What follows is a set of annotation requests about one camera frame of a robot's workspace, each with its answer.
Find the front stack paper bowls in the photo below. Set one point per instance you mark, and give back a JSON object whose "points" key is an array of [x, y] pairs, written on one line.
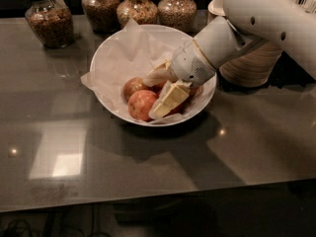
{"points": [[252, 69]]}

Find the white bowl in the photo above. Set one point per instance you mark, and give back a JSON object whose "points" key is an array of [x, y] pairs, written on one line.
{"points": [[108, 93]]}

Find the right rear apple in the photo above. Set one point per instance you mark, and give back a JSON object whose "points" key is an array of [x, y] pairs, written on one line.
{"points": [[194, 91]]}

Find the dark red front apple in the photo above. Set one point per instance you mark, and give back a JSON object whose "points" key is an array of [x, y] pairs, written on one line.
{"points": [[177, 109]]}

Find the front left apple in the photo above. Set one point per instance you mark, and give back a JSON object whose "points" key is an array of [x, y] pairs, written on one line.
{"points": [[140, 103]]}

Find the glass cereal jar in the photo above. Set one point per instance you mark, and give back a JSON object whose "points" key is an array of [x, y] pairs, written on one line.
{"points": [[177, 14], [143, 12], [51, 22], [101, 14]]}

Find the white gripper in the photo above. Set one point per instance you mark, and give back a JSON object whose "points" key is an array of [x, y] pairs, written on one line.
{"points": [[190, 64]]}

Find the leftmost glass cereal jar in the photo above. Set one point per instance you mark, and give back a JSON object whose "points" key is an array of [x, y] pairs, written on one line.
{"points": [[51, 22]]}

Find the stack paper bowls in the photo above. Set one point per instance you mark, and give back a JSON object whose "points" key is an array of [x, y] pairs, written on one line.
{"points": [[252, 69], [215, 8]]}

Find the white paper liner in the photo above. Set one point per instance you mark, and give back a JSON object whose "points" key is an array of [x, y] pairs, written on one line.
{"points": [[125, 53]]}

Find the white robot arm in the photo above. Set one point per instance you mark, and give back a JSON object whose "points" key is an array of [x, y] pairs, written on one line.
{"points": [[246, 25]]}

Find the left rear apple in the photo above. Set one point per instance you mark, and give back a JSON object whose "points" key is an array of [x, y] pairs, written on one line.
{"points": [[133, 85]]}

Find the middle rear apple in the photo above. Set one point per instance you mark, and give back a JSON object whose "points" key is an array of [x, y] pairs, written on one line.
{"points": [[159, 84]]}

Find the rear stack paper bowls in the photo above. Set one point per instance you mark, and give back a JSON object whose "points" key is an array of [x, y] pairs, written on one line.
{"points": [[215, 8]]}

